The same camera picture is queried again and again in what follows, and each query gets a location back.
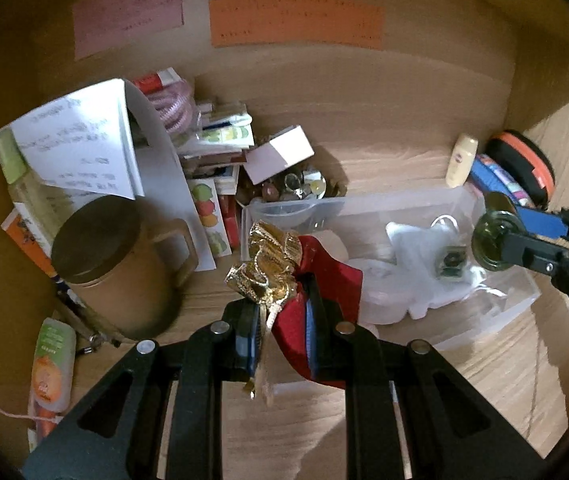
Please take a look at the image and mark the white folded card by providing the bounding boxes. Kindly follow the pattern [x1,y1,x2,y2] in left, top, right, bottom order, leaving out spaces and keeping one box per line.
[124,79,218,272]

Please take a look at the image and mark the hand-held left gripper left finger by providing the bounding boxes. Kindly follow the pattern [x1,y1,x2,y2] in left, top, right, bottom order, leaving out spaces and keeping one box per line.
[24,302,265,480]

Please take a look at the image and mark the small clear box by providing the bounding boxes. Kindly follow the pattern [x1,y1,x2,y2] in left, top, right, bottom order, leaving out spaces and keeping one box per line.
[247,195,345,233]

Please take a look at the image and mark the small pink and white box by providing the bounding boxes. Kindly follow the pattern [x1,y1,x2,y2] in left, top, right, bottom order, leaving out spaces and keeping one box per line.
[242,125,315,186]

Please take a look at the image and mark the orange and black round case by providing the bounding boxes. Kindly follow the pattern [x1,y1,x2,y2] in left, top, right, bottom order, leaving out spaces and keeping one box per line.
[484,130,556,211]

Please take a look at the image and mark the orange sticky note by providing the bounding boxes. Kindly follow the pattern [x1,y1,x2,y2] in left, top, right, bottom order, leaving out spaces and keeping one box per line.
[208,0,385,51]

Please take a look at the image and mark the brown mug with lid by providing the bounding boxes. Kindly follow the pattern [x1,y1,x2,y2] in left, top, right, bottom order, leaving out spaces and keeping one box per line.
[50,195,199,341]

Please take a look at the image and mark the fruit pattern box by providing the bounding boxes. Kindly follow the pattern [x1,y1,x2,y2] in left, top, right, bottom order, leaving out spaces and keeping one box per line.
[187,177,230,256]

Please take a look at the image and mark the black pen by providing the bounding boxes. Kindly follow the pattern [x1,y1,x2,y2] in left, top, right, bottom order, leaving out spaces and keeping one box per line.
[54,290,120,348]

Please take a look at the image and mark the red pouch with gold ribbon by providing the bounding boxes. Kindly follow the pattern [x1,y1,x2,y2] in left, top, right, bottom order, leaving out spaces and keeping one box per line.
[227,220,365,406]

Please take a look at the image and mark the orange and green cream tube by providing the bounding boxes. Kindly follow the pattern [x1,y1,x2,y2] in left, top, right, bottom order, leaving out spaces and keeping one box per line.
[27,317,78,453]

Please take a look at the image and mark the clear plastic storage bin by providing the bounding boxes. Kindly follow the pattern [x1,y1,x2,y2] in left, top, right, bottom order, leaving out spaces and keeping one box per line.
[240,186,541,392]

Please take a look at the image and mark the pink spiral coil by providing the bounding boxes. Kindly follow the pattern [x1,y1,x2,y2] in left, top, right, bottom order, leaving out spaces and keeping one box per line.
[147,82,195,133]

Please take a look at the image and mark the pile of small cards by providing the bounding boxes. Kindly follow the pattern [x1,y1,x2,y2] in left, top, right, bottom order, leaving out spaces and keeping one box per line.
[179,100,255,248]

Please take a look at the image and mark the small pale yellow bottle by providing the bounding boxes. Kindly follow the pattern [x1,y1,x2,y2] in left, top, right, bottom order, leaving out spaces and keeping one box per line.
[445,133,479,188]

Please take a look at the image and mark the orange printed box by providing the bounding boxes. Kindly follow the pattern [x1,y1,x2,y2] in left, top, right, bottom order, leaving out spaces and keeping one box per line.
[0,207,58,278]

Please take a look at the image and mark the green translucent roll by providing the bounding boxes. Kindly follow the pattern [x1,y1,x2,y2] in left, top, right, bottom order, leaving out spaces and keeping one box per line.
[471,194,521,273]

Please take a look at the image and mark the handwritten white paper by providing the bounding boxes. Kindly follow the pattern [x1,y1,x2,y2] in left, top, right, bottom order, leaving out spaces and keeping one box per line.
[10,79,145,200]

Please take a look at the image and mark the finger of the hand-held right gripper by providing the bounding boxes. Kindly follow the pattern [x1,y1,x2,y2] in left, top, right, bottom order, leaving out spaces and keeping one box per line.
[514,206,569,247]
[501,230,569,277]

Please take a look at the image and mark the wooden desktop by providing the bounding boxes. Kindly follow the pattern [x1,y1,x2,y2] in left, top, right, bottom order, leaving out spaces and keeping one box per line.
[29,135,569,480]

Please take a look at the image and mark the blue printed packet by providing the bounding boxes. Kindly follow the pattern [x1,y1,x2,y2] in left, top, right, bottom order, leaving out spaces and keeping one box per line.
[469,154,532,211]

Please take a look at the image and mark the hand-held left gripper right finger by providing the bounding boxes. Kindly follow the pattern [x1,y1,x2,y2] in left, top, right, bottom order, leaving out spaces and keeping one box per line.
[297,271,550,480]

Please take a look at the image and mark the red and white box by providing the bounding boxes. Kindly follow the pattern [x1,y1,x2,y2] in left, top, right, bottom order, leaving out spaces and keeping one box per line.
[132,67,185,93]

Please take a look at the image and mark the pink sticky note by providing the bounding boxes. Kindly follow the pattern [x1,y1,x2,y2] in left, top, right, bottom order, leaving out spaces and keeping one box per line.
[72,0,185,61]

